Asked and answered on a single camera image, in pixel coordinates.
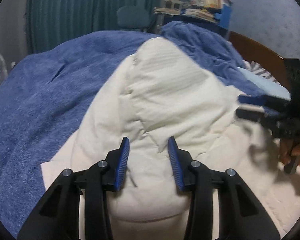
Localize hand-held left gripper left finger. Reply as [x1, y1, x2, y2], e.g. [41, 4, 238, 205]
[17, 137, 130, 240]

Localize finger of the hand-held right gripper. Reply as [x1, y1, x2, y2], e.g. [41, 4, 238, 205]
[236, 107, 285, 125]
[238, 94, 290, 107]

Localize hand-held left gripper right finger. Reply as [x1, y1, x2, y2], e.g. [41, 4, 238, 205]
[167, 136, 281, 240]

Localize white hooded padded jacket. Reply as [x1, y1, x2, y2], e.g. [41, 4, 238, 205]
[40, 37, 300, 240]

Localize light blue pillow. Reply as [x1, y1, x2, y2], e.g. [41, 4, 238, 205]
[237, 67, 291, 100]

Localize grey striped cloth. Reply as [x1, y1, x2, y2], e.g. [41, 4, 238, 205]
[242, 60, 278, 83]

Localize wooden headboard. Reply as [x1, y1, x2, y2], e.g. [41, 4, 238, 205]
[229, 31, 293, 90]

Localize blue desk shelf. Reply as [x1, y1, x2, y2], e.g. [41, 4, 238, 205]
[162, 4, 233, 34]

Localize blue fleece blanket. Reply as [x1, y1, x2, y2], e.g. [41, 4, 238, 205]
[0, 21, 265, 238]

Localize stack of papers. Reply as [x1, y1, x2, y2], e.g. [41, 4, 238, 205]
[153, 6, 219, 22]

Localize teal curtain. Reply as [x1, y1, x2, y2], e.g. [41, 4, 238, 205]
[25, 0, 165, 54]

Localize small white frame box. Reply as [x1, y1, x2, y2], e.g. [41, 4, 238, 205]
[165, 0, 183, 10]

